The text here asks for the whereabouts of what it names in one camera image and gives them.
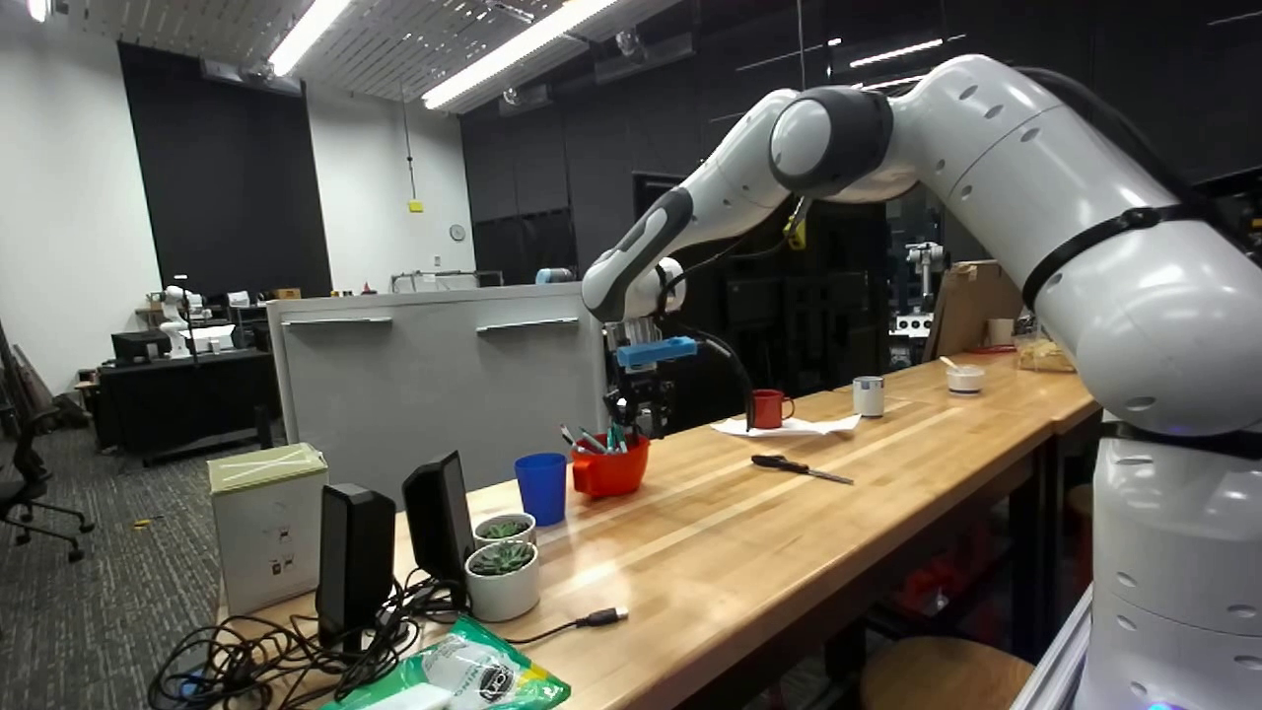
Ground grey partition panel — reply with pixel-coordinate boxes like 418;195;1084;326
263;276;611;510

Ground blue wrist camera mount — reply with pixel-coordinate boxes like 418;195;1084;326
611;333;703;374

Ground brown cardboard box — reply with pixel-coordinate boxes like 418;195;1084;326
936;257;1030;359

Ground small white plant pot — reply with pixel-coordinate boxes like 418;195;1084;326
472;510;540;551
460;534;544;627

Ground black office desk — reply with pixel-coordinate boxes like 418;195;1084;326
92;345;284;466

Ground black office chair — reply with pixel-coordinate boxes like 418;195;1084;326
0;326;100;567

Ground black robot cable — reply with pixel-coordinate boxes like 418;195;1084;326
685;326;758;428

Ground white cardboard box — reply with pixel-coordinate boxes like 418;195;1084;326
206;438;332;620

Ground small white cup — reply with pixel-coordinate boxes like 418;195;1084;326
848;374;892;421

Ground dark red mug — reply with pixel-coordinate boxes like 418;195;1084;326
744;384;800;435

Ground fluorescent ceiling light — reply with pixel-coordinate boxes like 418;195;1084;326
263;0;355;78
418;0;623;115

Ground black USB cable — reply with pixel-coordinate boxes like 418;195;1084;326
506;604;629;646

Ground round wooden stool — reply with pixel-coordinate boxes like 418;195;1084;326
858;637;1036;710

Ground black desktop speaker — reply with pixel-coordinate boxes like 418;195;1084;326
398;451;482;598
310;480;398;646

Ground black tangled power cable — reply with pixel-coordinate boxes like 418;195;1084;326
146;577;457;710

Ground clear plastic jar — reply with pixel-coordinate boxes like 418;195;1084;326
1013;337;1080;379

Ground black wall panel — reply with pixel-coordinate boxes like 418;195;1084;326
115;41;334;304

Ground blue plastic cup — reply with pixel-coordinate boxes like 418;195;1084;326
514;451;573;529

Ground red plastic bowl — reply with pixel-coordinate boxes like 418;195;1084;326
568;435;656;504

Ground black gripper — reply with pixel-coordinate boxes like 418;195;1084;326
602;311;691;453

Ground white bowl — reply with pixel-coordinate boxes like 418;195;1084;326
942;359;990;399

